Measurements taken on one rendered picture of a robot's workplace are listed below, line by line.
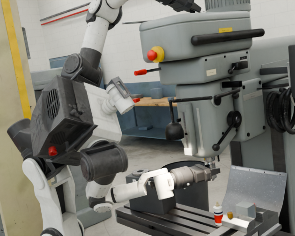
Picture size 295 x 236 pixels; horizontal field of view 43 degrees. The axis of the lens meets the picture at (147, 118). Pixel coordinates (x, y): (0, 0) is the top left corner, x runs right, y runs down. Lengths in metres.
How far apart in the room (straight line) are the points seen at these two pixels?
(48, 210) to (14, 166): 1.31
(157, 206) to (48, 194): 0.58
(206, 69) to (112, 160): 0.49
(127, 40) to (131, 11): 0.62
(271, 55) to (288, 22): 4.21
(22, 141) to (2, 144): 1.27
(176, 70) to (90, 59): 0.36
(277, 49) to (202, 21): 0.58
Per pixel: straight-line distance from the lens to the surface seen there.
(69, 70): 1.54
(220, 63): 1.51
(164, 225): 1.84
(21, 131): 1.67
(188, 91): 1.52
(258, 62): 1.75
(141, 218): 1.95
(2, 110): 2.93
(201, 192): 3.65
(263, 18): 6.24
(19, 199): 3.07
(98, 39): 1.61
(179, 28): 1.36
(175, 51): 1.37
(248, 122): 1.66
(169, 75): 1.53
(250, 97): 1.67
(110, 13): 1.64
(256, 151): 1.97
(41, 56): 11.31
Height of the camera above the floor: 1.76
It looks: 9 degrees down
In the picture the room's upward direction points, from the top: 8 degrees counter-clockwise
